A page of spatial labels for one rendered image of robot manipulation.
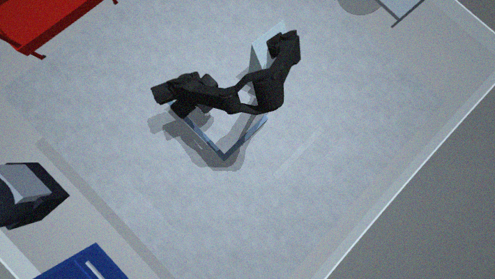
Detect clear blue l-shaped low wall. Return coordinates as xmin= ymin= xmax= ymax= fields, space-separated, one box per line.
xmin=184 ymin=115 xmax=268 ymax=161

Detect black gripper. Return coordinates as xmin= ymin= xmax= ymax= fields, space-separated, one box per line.
xmin=171 ymin=74 xmax=218 ymax=119

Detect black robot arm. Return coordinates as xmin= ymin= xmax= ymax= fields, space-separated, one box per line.
xmin=151 ymin=30 xmax=301 ymax=115

